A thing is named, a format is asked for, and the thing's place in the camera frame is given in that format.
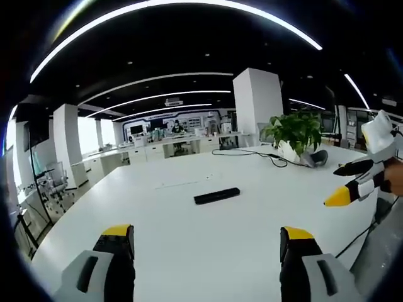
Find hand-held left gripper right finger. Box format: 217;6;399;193
279;225;366;302

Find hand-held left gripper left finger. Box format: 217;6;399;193
52;223;136;302

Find black remote control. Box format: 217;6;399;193
193;187;241;206

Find person's right hand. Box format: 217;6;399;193
380;156;403;198

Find grey headphones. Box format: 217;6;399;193
301;149;329;169

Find green potted plant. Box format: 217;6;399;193
259;112;323;163

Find white office chair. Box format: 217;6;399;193
43;162;69;215

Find black tripod stand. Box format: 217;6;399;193
28;124;54;226

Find white square pillar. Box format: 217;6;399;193
232;67;285;148
52;103;89;189

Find dark tablet screen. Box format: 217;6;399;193
219;135;239;150

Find white counter desk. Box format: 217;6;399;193
82;133;249;177

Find black cable at table edge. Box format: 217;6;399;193
334;196;400;259

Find black cable on table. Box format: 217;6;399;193
211;148;311;168

